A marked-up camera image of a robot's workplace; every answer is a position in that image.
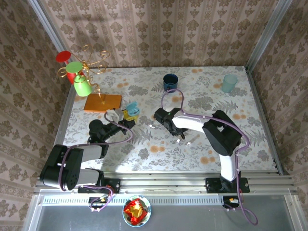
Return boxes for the dark blue cup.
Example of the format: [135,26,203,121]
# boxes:
[163,73,179,92]

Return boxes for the floral patterned tablecloth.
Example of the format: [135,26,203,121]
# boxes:
[57,66,278,173]

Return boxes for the green plastic cup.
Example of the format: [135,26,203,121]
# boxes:
[66,61,93,97]

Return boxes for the light blue translucent cup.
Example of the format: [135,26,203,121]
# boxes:
[221,74,239,94]

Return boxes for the black connector box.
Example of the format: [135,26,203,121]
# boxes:
[88,196,112,209]
[222,196,241,209]

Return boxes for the red plastic cup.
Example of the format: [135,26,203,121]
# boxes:
[55,51,85,85]

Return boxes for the red gold foil candies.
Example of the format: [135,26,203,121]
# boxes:
[124,199,148,221]

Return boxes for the white blue rimmed bowl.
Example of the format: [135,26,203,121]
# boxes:
[122,194,152,227]

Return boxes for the gold wire stand wooden base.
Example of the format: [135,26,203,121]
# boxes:
[57,44,123,114]

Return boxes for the aluminium table side rail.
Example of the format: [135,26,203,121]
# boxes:
[245,67,288,175]
[45,83,77,178]

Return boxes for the aluminium mounting rail frame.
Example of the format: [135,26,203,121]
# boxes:
[33,171,298,194]

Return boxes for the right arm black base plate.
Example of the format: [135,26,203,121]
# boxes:
[205,177,250,193]

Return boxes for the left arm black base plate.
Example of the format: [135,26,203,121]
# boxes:
[77,178,121,194]

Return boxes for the slotted grey cable duct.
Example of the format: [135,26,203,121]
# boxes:
[42,195,226,206]

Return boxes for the aluminium frame post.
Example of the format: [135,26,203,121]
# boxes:
[27,0,74,87]
[244,0,294,72]

